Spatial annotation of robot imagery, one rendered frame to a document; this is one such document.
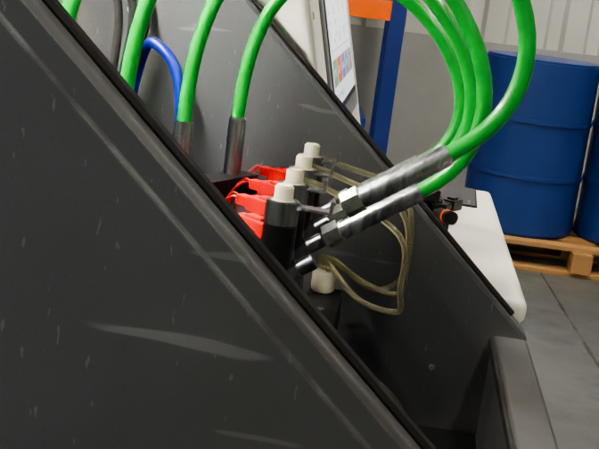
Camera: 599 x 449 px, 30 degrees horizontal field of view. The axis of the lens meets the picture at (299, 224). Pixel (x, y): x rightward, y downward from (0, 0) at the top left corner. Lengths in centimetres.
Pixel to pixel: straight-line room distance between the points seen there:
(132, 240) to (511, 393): 59
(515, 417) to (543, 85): 461
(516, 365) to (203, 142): 41
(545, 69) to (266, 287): 505
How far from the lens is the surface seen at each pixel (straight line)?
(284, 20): 125
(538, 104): 560
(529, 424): 103
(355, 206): 90
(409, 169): 90
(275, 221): 91
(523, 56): 89
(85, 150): 57
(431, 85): 736
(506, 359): 119
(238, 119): 115
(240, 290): 57
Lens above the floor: 132
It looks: 13 degrees down
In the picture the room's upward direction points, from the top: 7 degrees clockwise
